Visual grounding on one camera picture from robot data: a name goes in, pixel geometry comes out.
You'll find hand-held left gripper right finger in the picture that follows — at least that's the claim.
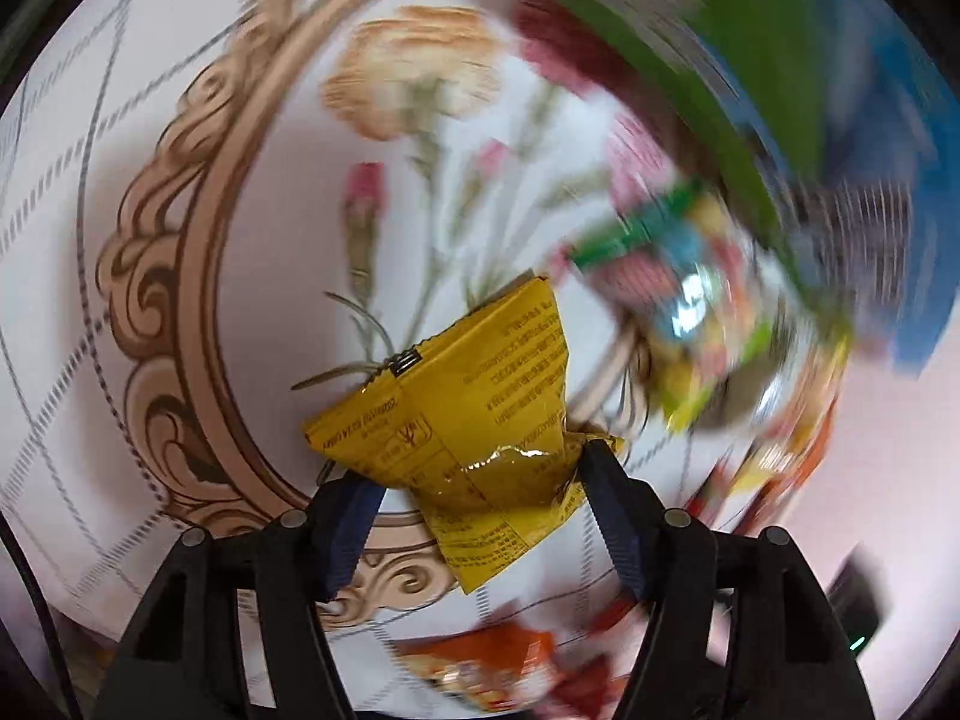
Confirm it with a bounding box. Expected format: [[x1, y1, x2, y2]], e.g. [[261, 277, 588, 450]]
[[577, 439, 878, 720]]

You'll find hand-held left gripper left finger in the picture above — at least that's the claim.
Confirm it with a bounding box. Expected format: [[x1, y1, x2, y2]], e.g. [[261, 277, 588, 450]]
[[90, 469, 387, 720]]

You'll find clear bag of colourful candies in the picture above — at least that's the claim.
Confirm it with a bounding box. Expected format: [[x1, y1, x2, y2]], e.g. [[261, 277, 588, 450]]
[[568, 178, 777, 432]]

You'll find orange yellow snack packet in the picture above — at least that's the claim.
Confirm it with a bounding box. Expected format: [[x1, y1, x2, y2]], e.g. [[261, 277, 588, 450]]
[[716, 349, 848, 515]]

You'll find orange printed snack packet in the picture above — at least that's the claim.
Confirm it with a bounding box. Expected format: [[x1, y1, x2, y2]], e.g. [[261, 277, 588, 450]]
[[394, 621, 560, 713]]

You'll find green packet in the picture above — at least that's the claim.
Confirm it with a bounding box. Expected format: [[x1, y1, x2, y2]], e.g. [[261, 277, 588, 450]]
[[536, 0, 833, 256]]

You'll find black cable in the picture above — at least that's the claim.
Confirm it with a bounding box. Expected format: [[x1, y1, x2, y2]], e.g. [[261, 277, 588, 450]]
[[0, 517, 83, 720]]

